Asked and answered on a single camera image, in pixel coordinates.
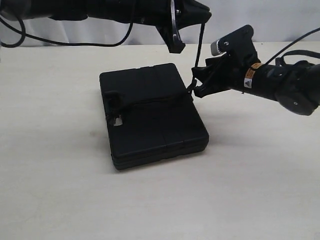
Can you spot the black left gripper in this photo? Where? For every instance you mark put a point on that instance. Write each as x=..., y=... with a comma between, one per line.
x=158, y=13

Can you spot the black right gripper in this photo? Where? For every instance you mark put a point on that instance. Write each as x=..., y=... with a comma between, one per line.
x=231, y=75

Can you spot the black plastic case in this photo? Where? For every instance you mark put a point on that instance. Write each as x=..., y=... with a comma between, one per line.
x=149, y=116

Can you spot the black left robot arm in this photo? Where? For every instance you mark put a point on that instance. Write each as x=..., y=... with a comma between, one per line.
x=121, y=11

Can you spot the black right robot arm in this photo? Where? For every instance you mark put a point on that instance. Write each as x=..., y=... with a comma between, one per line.
x=296, y=87

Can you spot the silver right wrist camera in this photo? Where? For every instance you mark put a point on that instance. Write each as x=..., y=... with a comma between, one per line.
x=238, y=44

